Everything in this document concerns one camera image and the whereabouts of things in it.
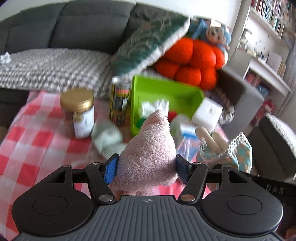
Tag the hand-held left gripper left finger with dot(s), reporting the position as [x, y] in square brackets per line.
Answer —
[111, 169]

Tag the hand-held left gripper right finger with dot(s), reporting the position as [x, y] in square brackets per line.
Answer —
[181, 169]

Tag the light green towel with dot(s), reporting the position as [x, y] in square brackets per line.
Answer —
[106, 136]

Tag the pink plush toy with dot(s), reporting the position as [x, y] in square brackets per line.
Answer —
[148, 150]

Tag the red white Christmas plush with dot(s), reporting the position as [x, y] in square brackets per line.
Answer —
[174, 115]

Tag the green knit cloth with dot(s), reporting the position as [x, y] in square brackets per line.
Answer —
[140, 122]

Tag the rag doll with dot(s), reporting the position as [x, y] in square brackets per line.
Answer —
[238, 150]

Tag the white sponge block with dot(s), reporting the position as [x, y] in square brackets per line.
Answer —
[205, 113]

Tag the white cloth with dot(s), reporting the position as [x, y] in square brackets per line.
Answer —
[152, 106]

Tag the green plastic bin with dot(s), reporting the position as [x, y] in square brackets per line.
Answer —
[161, 92]

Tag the glass jar with gold lid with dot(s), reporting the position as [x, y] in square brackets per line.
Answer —
[77, 113]

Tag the black drink can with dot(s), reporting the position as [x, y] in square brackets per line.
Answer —
[119, 102]

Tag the red checked tablecloth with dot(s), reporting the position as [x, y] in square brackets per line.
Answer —
[34, 139]

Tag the orange pumpkin cushion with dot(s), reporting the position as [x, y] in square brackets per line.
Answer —
[187, 75]
[198, 53]

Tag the grey checked blanket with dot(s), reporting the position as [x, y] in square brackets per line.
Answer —
[53, 69]

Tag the white bookshelf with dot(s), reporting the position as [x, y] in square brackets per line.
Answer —
[266, 69]

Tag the green branch-print pillow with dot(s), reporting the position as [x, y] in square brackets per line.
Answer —
[148, 41]

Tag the blue monkey plush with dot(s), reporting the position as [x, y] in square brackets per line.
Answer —
[215, 34]

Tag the dark grey sofa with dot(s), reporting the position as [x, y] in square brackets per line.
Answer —
[81, 25]

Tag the crumpled white tissue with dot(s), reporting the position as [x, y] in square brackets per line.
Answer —
[4, 58]

